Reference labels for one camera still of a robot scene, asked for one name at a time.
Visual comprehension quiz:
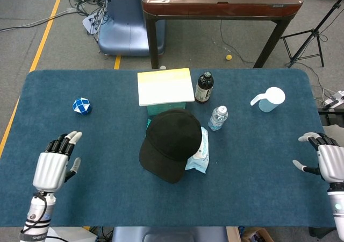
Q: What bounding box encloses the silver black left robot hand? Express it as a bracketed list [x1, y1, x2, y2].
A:
[32, 131, 83, 193]

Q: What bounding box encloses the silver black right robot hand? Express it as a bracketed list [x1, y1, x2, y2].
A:
[292, 132, 344, 184]

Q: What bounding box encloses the black baseball cap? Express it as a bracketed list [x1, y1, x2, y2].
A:
[139, 108, 203, 184]

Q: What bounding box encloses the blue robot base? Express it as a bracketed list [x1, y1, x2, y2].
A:
[98, 0, 166, 56]

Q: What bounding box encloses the white power strip with plugs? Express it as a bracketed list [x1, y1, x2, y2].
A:
[321, 90, 344, 110]

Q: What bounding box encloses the white paper sheet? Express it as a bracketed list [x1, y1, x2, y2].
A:
[47, 227, 97, 242]

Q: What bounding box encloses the blue white snake cube toy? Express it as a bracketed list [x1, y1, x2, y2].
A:
[72, 97, 92, 116]

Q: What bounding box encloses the blue table mat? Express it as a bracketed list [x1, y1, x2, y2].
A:
[0, 68, 344, 229]

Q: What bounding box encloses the open cardboard box with items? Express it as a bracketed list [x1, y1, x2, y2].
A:
[241, 227, 275, 242]

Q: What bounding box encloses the clear water bottle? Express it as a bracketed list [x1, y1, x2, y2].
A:
[207, 105, 229, 131]

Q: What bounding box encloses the green box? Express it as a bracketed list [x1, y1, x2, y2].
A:
[146, 102, 187, 116]

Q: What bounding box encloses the light wooden plank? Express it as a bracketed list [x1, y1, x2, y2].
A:
[225, 226, 241, 242]

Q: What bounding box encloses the black tripod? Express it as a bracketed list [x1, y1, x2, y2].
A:
[280, 0, 344, 68]

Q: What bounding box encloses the light blue wet wipes pack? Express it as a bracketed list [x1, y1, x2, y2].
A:
[184, 126, 210, 174]

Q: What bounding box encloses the blue grey seat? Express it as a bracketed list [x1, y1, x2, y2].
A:
[111, 226, 228, 242]

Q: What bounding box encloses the dark tea bottle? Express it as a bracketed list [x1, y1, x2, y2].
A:
[195, 71, 215, 104]

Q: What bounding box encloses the white power strip board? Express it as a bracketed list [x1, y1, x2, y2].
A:
[82, 12, 104, 34]

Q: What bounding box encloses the brown wooden mahjong table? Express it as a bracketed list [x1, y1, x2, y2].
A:
[141, 0, 304, 69]

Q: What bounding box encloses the black metal frame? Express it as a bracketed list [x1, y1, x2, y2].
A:
[318, 107, 344, 125]

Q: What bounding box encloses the light blue pitcher white handle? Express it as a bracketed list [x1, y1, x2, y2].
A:
[250, 87, 286, 113]

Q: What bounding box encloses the white floor cable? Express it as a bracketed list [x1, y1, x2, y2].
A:
[0, 8, 78, 33]

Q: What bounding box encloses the thin black floor cable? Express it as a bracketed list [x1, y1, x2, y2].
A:
[220, 20, 255, 64]

